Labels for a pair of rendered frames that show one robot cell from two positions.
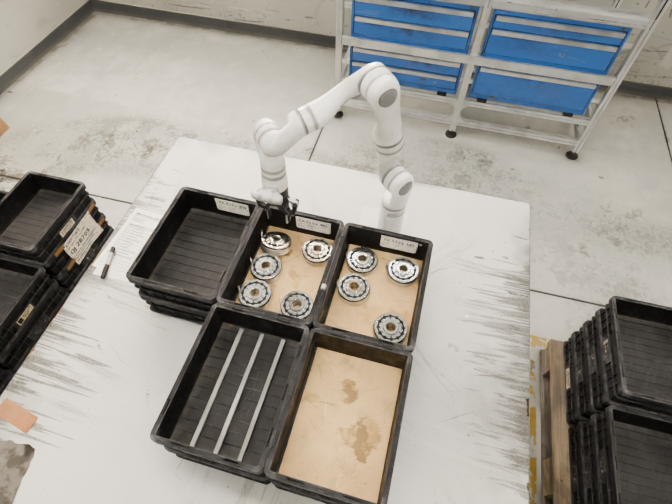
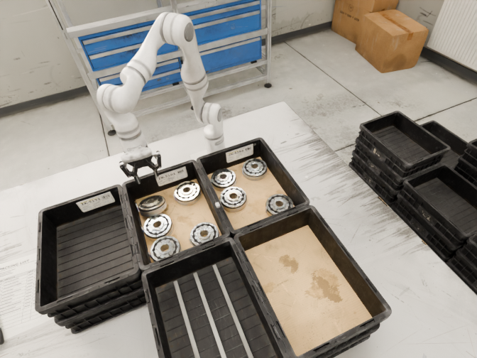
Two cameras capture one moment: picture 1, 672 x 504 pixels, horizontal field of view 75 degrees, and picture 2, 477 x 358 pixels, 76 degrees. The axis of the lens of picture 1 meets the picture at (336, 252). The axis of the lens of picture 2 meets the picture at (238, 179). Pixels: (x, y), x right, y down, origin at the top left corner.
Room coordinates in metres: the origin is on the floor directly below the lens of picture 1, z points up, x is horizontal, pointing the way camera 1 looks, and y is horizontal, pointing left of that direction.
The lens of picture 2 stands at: (0.08, 0.32, 1.78)
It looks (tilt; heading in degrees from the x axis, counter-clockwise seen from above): 48 degrees down; 327
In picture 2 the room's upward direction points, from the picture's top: 5 degrees counter-clockwise
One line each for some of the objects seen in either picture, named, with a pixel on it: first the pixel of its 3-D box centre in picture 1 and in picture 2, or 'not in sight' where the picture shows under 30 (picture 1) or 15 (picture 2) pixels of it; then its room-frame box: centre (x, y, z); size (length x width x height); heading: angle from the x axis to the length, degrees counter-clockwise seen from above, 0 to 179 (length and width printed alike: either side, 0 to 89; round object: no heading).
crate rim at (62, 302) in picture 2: (197, 240); (85, 239); (0.85, 0.46, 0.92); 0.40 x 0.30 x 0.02; 166
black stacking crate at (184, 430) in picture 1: (239, 385); (211, 321); (0.39, 0.26, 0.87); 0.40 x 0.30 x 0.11; 166
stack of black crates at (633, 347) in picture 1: (625, 371); (390, 163); (0.65, -1.18, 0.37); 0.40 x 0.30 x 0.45; 167
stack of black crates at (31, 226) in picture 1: (55, 238); not in sight; (1.23, 1.35, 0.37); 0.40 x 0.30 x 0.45; 167
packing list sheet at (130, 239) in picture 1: (137, 243); (18, 292); (0.98, 0.76, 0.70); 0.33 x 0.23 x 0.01; 167
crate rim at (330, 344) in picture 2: (343, 410); (304, 271); (0.32, -0.03, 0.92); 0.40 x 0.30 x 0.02; 166
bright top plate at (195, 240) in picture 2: (296, 305); (204, 234); (0.65, 0.12, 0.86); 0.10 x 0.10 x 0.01
